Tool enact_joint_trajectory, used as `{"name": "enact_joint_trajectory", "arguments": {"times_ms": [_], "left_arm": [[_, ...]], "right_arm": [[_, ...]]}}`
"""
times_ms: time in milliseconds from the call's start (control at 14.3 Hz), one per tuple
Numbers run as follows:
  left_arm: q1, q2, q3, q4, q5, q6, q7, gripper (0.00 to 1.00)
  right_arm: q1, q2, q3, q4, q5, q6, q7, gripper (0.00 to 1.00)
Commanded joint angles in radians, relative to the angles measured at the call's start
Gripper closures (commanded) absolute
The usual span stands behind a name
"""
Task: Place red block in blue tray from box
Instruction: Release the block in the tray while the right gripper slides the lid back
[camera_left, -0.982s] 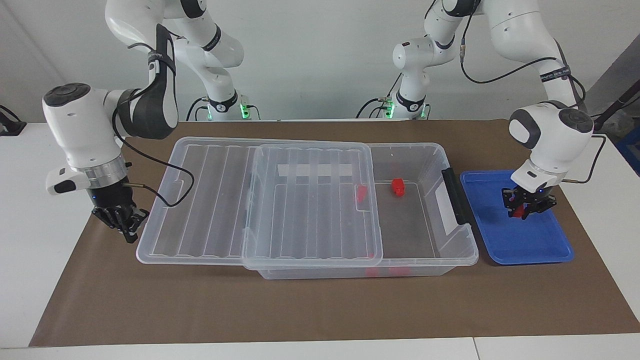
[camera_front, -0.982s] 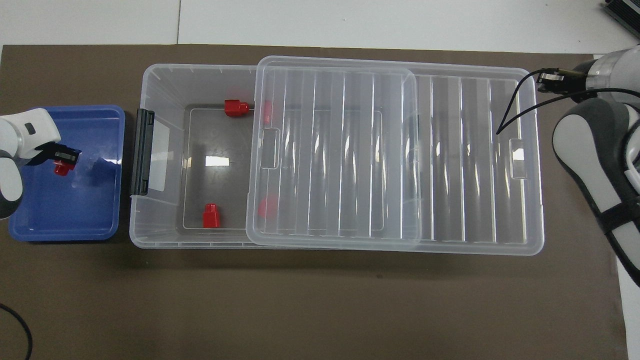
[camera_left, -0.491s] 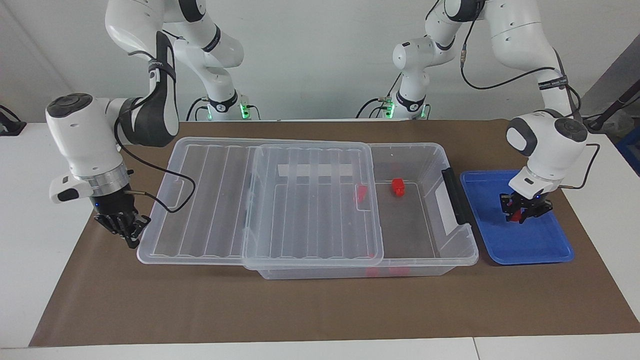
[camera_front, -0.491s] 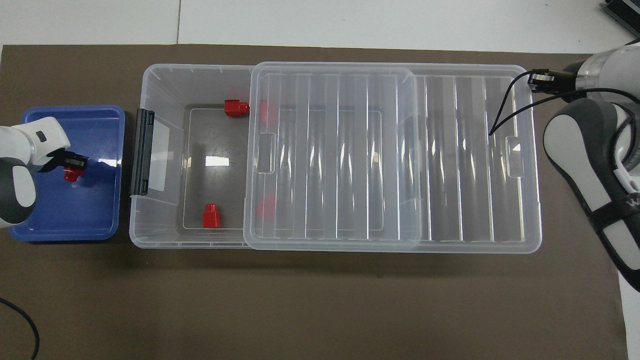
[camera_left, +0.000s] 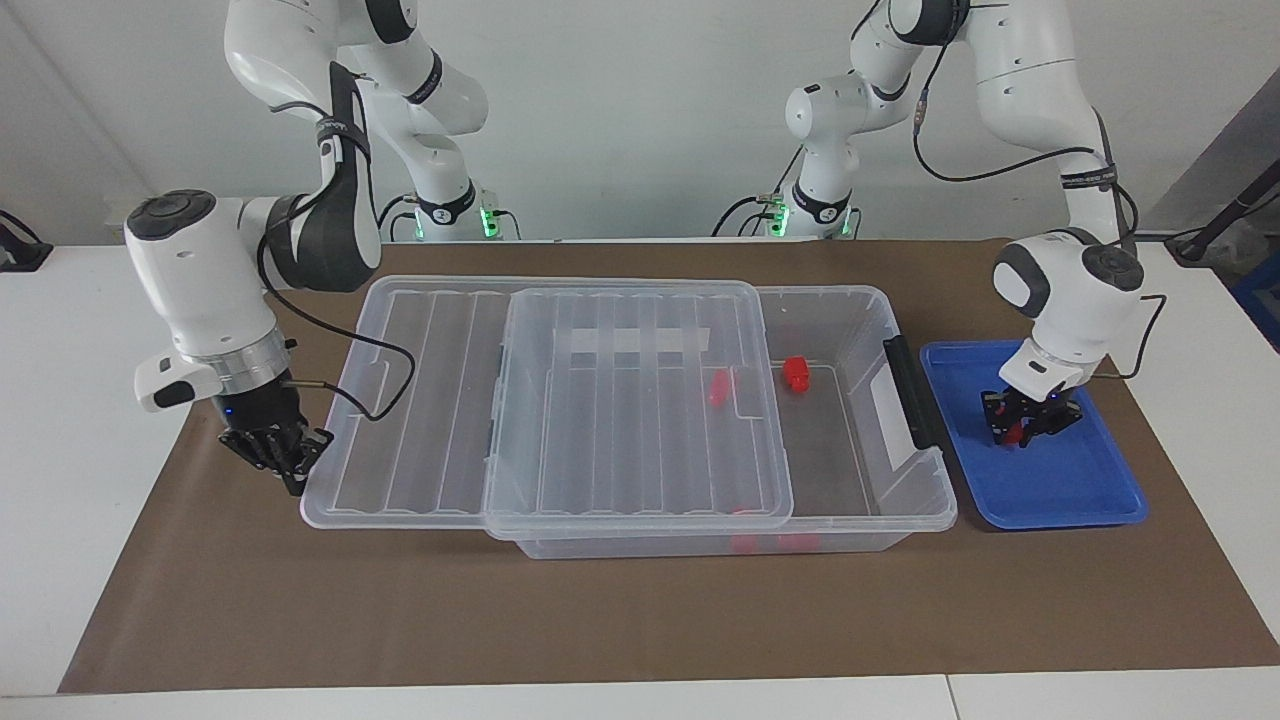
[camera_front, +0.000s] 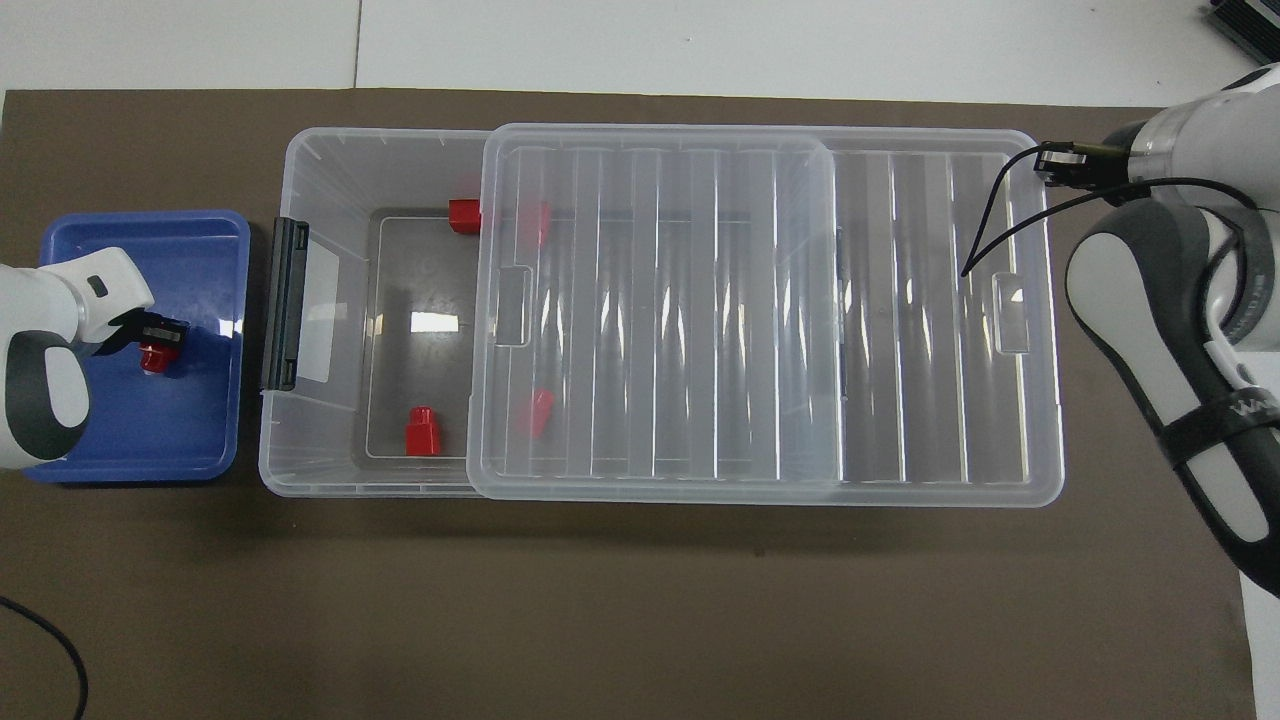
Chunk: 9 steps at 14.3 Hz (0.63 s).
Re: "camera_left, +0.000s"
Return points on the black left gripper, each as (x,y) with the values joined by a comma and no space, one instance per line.
(1040,403)

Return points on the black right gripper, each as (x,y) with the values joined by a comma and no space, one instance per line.
(260,415)

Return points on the red block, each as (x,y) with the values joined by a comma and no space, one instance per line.
(720,388)
(796,373)
(745,544)
(1018,434)
(800,543)

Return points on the clear ribbed plastic lid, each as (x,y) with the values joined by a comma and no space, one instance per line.
(420,420)

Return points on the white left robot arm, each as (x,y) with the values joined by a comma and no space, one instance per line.
(1040,80)

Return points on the blue plastic tray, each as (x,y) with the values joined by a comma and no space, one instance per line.
(1080,490)

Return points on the clear plastic storage box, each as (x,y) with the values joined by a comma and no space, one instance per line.
(850,450)

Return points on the brown table mat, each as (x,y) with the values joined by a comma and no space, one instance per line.
(300,600)

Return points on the blue crate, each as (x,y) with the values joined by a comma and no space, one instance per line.
(1262,300)

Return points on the black stand pole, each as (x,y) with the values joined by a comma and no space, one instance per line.
(1215,228)

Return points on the black clamp device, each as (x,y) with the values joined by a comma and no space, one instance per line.
(20,255)

